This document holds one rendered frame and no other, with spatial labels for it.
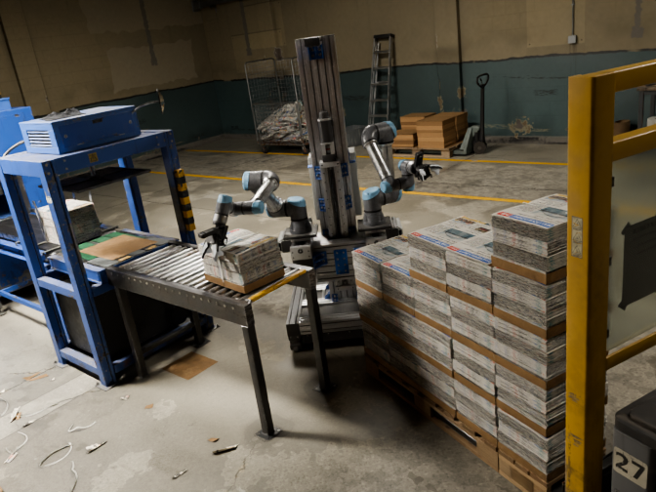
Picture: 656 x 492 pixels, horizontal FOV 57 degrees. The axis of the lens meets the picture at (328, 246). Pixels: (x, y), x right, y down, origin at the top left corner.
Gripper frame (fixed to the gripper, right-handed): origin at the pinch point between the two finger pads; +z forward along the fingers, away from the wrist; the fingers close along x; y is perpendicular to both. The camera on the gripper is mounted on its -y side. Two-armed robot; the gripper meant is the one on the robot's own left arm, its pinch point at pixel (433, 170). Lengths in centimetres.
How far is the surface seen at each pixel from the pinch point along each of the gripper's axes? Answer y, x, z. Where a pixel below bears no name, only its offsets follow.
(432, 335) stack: 61, 52, 56
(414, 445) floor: 114, 78, 61
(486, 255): 12, 35, 89
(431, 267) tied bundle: 24, 46, 58
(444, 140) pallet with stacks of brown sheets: 142, -316, -484
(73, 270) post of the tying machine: 10, 205, -102
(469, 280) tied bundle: 23, 43, 84
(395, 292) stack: 47, 52, 26
